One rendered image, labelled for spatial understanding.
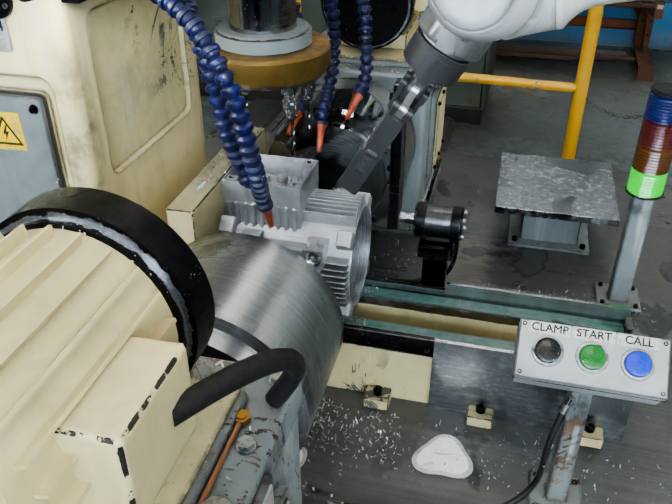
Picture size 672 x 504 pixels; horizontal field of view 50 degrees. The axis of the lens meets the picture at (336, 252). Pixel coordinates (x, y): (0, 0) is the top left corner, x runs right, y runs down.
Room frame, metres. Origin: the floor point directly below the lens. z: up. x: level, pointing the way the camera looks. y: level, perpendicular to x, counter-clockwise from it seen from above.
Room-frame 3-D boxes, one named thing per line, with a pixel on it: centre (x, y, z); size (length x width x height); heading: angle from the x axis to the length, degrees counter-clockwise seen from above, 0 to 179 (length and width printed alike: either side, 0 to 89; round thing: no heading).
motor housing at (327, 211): (0.96, 0.06, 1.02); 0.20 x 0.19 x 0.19; 76
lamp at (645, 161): (1.12, -0.54, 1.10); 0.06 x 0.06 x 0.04
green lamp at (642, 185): (1.12, -0.54, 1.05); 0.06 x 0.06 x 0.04
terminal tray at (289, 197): (0.97, 0.10, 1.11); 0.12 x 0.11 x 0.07; 76
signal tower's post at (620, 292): (1.12, -0.54, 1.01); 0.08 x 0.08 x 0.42; 76
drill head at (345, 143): (1.29, -0.02, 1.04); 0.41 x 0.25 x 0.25; 166
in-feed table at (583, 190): (1.38, -0.47, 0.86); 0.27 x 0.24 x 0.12; 166
